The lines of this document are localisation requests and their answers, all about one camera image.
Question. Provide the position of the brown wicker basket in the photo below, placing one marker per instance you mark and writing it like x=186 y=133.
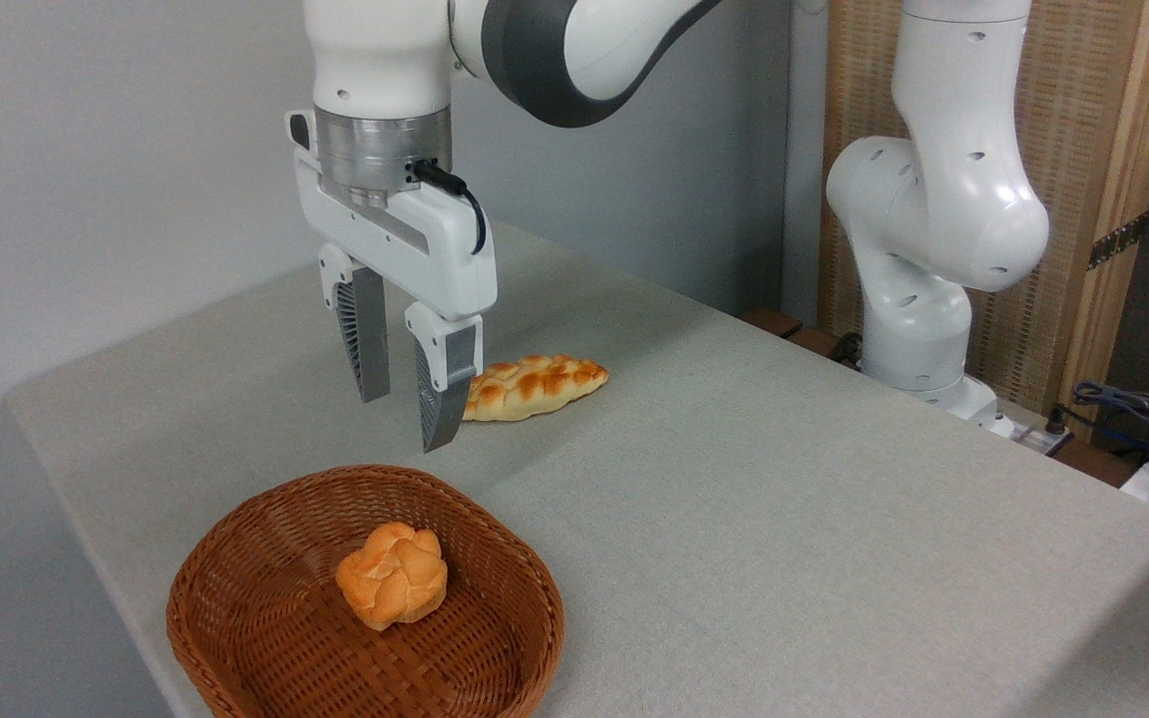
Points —
x=275 y=608

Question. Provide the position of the wooden woven screen panel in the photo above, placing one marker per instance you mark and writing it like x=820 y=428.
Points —
x=1098 y=120

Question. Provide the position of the round knotted bread roll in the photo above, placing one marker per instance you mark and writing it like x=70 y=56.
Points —
x=393 y=576

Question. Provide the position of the metal screen hinge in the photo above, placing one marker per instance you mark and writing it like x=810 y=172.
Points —
x=1118 y=241

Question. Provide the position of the grey tablecloth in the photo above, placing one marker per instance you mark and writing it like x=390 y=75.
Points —
x=784 y=519

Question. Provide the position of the long braided bread loaf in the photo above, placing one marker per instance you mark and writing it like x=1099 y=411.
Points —
x=540 y=384

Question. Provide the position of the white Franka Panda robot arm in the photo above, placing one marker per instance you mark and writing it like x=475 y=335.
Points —
x=944 y=199

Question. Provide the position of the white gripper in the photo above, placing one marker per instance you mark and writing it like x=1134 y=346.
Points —
x=435 y=249

